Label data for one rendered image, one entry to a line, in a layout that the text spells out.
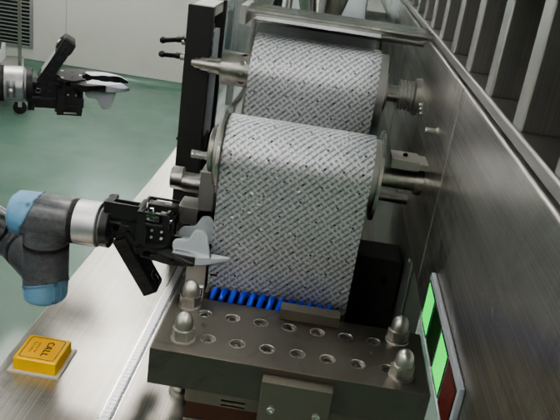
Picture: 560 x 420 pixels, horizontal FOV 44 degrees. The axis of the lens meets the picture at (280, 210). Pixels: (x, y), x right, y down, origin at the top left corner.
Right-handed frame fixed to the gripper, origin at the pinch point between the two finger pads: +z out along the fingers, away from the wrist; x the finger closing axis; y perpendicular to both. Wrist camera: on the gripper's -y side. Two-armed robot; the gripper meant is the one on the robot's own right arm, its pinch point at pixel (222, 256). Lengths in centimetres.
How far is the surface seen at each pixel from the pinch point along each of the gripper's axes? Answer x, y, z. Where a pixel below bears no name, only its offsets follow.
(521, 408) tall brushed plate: -59, 21, 30
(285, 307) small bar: -6.0, -4.1, 11.5
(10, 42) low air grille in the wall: 555, -90, -292
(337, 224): -0.4, 9.0, 17.4
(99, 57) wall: 556, -92, -205
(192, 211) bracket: 7.0, 4.1, -6.9
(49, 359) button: -12.6, -16.5, -23.9
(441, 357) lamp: -36.3, 10.6, 29.2
